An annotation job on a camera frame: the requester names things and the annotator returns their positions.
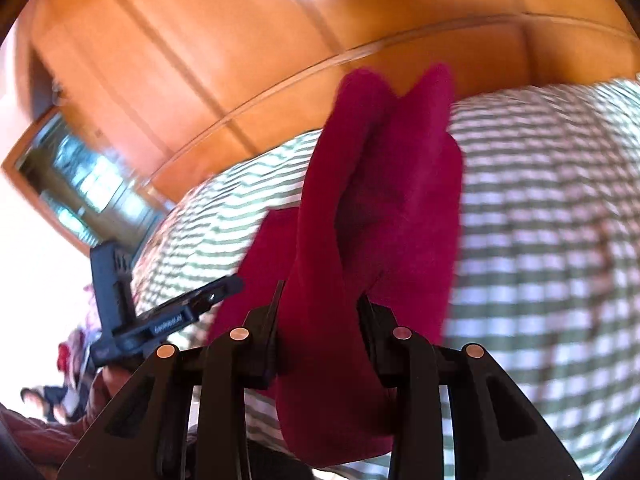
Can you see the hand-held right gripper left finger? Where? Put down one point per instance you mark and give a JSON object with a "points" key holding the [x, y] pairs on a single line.
{"points": [[265, 342]]}

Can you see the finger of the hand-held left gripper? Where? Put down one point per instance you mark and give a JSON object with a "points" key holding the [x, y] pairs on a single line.
{"points": [[215, 294]]}

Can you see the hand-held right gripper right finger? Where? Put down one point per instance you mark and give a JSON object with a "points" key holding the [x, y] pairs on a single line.
{"points": [[376, 342]]}

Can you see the red small cloth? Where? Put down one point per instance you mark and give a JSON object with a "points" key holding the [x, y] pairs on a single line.
{"points": [[390, 210]]}

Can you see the colourful clothes heap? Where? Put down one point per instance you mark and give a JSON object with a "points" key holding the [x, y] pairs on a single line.
{"points": [[62, 365]]}

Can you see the wooden framed glass door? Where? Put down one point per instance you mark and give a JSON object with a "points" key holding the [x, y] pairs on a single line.
{"points": [[75, 175]]}

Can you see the green checked blanket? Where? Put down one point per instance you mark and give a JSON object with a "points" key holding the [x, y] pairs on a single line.
{"points": [[540, 210]]}

